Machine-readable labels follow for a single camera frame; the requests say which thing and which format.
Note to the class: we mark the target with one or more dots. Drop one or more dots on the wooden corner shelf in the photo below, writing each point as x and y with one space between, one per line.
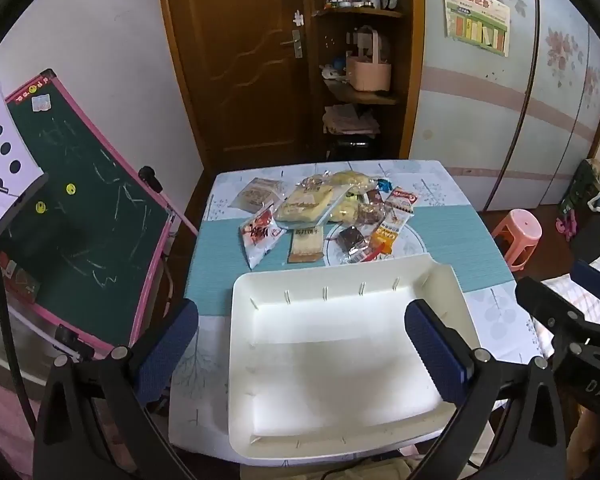
405 85

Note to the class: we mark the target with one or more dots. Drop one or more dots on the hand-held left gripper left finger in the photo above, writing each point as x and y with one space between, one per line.
166 350

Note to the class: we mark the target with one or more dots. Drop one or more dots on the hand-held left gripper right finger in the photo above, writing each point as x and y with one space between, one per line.
434 355

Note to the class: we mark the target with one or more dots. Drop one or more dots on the pink plastic stool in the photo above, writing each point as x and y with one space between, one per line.
517 230

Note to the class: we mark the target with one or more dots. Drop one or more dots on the brown cake clear packet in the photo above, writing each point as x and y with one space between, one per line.
352 240

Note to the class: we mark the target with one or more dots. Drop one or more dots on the pink framed chalkboard easel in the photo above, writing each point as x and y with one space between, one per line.
80 210

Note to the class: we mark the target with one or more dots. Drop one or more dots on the orange snack packet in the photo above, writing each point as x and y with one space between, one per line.
387 237

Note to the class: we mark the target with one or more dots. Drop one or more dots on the red and white snack packet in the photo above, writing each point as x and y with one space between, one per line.
260 235

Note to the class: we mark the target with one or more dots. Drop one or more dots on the white plastic tray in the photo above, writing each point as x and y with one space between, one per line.
330 370

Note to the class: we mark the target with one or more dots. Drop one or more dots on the wafer biscuit packet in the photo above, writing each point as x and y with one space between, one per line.
306 245

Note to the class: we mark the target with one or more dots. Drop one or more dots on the floral sliding door wardrobe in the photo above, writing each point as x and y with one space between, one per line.
480 125

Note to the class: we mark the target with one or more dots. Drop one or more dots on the red label white packet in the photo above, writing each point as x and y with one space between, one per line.
402 201

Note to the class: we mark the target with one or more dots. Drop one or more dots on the brown wooden door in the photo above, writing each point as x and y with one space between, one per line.
240 85

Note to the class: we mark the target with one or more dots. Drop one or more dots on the beige snack packet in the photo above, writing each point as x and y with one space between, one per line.
255 194

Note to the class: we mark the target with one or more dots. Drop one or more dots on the white sheet with black dots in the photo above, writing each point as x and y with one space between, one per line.
17 132

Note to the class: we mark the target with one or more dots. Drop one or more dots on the green edged yellow cake pack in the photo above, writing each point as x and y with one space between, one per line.
307 205

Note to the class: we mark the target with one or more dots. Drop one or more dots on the white door hook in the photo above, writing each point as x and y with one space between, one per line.
298 17

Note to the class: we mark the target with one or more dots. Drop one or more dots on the blue snack packet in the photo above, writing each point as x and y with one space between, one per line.
383 185

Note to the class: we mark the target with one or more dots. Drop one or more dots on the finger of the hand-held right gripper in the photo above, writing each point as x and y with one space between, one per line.
597 280
545 302

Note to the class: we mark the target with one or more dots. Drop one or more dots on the yellow bun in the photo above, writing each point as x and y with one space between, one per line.
346 210
351 178

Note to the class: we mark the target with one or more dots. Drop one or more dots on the wall calendar poster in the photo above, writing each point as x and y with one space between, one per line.
477 20

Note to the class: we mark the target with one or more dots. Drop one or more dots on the leaf print tablecloth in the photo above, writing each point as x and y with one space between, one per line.
215 270

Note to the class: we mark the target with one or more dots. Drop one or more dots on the stack of pink papers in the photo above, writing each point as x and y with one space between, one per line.
350 120

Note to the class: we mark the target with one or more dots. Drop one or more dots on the meat floss bun clear bag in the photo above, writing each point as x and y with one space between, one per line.
314 181

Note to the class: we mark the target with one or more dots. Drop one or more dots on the pink toy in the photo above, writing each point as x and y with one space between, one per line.
565 225

